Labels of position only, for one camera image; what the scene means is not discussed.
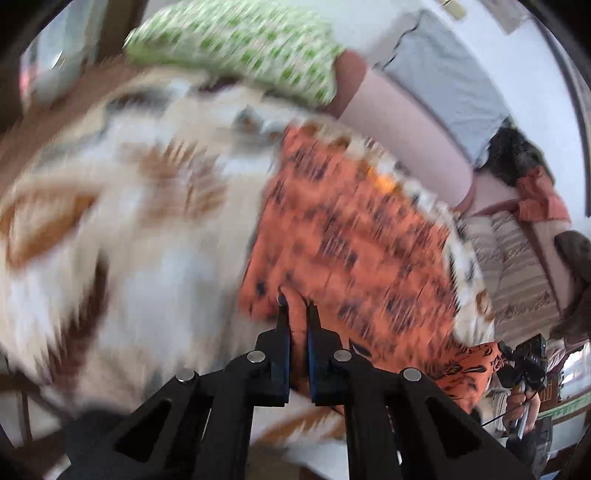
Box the brown cloth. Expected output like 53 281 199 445
549 230 591 342

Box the striped beige mattress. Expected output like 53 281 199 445
455 210 561 344

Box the orange black printed garment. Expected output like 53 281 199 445
238 127 507 415

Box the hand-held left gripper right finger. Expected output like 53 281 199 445
307 302 537 480

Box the wooden window frame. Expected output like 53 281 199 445
0 0 153 160

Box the leaf printed blanket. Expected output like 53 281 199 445
0 69 497 462

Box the salmon orange cloth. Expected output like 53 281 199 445
515 166 572 222

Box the grey blue pillow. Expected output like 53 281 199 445
369 9 512 166

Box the pink bolster cushion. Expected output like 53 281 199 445
325 48 520 214

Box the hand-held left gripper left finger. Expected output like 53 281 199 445
58 296 293 480

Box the dark fuzzy cloth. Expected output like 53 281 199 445
484 127 555 188

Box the green patterned pillow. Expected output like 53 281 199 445
124 0 345 108

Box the person's right hand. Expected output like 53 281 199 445
502 387 542 435

